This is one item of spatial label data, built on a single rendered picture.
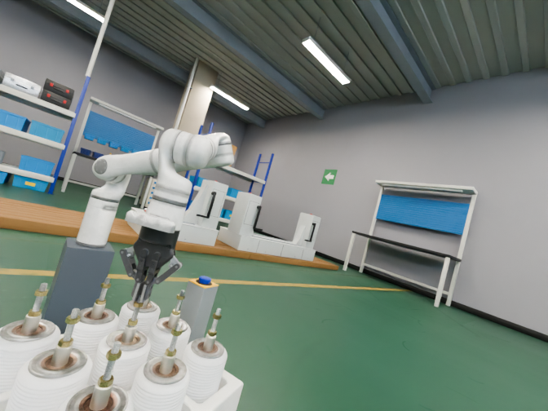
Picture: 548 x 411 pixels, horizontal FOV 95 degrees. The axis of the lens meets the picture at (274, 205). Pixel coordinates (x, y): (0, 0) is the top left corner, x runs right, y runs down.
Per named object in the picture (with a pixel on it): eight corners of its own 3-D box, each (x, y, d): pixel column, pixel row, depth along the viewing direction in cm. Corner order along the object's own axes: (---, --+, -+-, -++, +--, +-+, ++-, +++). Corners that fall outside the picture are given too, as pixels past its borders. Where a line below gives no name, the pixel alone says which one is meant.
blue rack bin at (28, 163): (20, 167, 401) (24, 155, 402) (51, 174, 426) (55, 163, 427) (16, 168, 364) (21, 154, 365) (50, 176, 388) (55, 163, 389)
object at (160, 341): (178, 404, 62) (199, 332, 63) (138, 422, 55) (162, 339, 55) (160, 380, 68) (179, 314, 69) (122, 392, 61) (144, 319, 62)
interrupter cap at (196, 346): (217, 339, 62) (218, 337, 62) (228, 359, 56) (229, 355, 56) (187, 341, 58) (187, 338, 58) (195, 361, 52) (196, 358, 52)
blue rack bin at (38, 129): (30, 135, 402) (34, 123, 403) (60, 144, 427) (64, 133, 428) (27, 133, 364) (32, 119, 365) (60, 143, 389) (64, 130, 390)
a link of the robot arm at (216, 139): (212, 125, 62) (219, 160, 63) (231, 132, 88) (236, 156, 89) (176, 131, 62) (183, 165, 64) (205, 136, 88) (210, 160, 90)
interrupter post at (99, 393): (97, 416, 34) (104, 392, 35) (83, 408, 35) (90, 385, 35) (111, 404, 37) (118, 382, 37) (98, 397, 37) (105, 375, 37)
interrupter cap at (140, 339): (99, 337, 51) (99, 333, 51) (135, 329, 57) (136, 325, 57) (115, 356, 46) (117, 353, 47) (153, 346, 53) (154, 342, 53)
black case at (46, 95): (40, 103, 399) (43, 93, 400) (67, 113, 422) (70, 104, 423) (39, 99, 368) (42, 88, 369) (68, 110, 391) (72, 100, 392)
